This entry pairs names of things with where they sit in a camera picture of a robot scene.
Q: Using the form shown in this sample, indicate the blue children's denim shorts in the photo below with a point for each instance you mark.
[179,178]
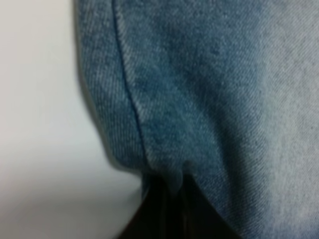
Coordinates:
[226,91]

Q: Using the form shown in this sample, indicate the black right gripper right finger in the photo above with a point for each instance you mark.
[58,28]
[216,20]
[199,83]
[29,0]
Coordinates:
[201,221]

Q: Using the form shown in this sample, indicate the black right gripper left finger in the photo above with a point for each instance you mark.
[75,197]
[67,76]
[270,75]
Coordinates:
[160,216]

